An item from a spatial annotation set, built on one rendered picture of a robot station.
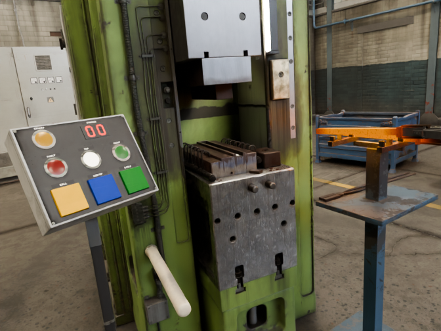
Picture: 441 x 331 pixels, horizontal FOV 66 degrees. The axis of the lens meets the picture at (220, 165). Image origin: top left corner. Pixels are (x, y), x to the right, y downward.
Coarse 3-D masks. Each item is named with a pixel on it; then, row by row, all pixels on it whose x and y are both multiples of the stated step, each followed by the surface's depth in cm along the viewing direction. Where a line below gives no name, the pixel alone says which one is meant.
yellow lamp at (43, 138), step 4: (40, 132) 91; (44, 132) 91; (36, 136) 90; (40, 136) 90; (44, 136) 91; (48, 136) 92; (36, 140) 89; (40, 140) 90; (44, 140) 90; (48, 140) 91; (52, 140) 92; (40, 144) 89; (44, 144) 90; (48, 144) 91
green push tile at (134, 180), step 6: (132, 168) 103; (138, 168) 105; (120, 174) 100; (126, 174) 101; (132, 174) 103; (138, 174) 104; (126, 180) 100; (132, 180) 102; (138, 180) 103; (144, 180) 104; (126, 186) 100; (132, 186) 101; (138, 186) 102; (144, 186) 104; (132, 192) 100
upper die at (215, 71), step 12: (204, 60) 121; (216, 60) 123; (228, 60) 125; (240, 60) 127; (180, 72) 145; (192, 72) 132; (204, 72) 122; (216, 72) 124; (228, 72) 126; (240, 72) 128; (180, 84) 147; (192, 84) 134; (204, 84) 123; (216, 84) 125
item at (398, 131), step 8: (320, 128) 142; (328, 128) 138; (336, 128) 135; (344, 128) 132; (352, 128) 129; (360, 128) 126; (368, 128) 123; (376, 128) 121; (384, 128) 118; (392, 128) 116; (400, 128) 112; (400, 136) 112
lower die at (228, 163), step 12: (192, 144) 168; (204, 144) 161; (228, 144) 159; (192, 156) 149; (204, 156) 142; (216, 156) 136; (228, 156) 134; (240, 156) 134; (252, 156) 137; (204, 168) 137; (216, 168) 131; (228, 168) 133; (240, 168) 135; (252, 168) 138
